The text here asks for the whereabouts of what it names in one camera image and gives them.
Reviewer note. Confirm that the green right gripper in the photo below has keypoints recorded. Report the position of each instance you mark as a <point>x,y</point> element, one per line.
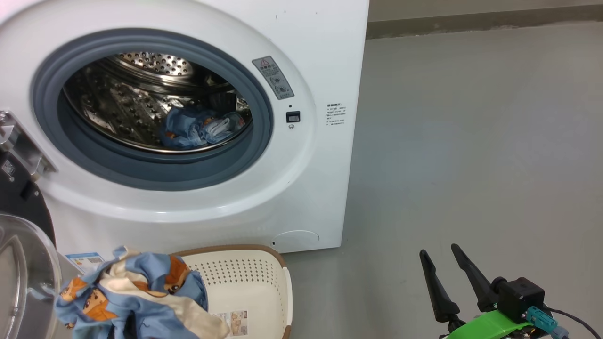
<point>490,327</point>

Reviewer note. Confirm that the blue cartoon-print garment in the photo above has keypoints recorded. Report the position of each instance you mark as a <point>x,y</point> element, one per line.
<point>188,129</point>
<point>141,310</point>

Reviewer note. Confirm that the black-rimmed glass washer door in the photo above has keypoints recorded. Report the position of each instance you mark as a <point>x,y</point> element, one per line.
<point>23,197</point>

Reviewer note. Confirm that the white front-load washing machine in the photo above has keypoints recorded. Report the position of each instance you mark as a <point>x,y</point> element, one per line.
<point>320,188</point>

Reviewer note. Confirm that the black door lock latch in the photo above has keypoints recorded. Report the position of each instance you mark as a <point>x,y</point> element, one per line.
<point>293,117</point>

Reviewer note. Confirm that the steel washer drum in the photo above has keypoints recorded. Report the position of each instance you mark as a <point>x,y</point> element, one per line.
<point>118,103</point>

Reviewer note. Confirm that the metal door hinge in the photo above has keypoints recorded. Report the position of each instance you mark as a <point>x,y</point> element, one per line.
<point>23,146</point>

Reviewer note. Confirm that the round filter cover panel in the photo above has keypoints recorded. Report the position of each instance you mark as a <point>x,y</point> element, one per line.
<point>297,240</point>

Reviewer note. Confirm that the white perforated laundry basket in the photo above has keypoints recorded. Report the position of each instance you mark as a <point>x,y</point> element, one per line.
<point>254,292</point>

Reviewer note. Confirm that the paper label inside basket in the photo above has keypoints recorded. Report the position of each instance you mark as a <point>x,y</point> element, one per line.
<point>233,322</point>

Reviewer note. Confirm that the grey warning sticker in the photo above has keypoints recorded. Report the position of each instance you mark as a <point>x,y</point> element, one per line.
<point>273,77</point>

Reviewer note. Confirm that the blue energy label sticker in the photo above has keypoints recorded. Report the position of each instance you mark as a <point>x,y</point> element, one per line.
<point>85,261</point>

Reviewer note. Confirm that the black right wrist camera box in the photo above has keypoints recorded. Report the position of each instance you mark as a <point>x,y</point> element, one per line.
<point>520,296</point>

